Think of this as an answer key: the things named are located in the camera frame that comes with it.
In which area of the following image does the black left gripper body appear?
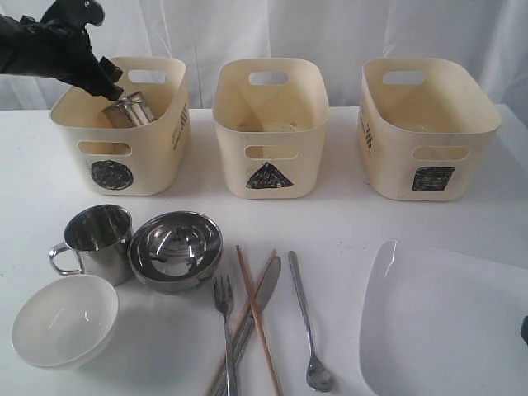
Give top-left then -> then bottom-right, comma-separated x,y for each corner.
18,1 -> 105,88

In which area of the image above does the small steel cup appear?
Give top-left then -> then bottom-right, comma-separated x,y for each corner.
101,91 -> 156,129

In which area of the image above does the steel mug with handle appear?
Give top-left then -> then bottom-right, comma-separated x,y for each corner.
48,204 -> 134,286

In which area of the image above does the stainless steel bowl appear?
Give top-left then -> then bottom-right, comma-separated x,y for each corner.
128,210 -> 223,295

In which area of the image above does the white ceramic bowl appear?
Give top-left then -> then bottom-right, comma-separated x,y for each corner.
11,275 -> 120,370

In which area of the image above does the wooden chopstick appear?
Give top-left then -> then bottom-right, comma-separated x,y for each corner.
203,247 -> 277,396
236,245 -> 282,396

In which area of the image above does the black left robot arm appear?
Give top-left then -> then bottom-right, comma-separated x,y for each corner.
1,0 -> 124,101

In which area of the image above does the cream bin with circle mark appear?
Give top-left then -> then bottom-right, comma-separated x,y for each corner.
50,57 -> 191,196

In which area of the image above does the cream bin with triangle mark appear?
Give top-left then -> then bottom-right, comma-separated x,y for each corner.
213,58 -> 329,199

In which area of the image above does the white curtain backdrop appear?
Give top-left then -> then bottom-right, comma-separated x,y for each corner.
0,0 -> 528,111

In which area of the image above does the steel fork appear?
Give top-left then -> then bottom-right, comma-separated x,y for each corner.
214,276 -> 238,395

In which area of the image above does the steel table knife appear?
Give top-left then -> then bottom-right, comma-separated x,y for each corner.
212,255 -> 282,396

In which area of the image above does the cream bin with square mark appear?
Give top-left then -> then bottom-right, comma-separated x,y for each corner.
358,57 -> 502,201

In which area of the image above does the long steel spoon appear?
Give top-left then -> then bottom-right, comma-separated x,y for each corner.
288,251 -> 334,393

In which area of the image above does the white square plate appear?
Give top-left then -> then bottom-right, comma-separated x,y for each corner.
359,240 -> 527,395

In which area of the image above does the dark object at right edge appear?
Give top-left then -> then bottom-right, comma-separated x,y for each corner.
520,316 -> 528,344

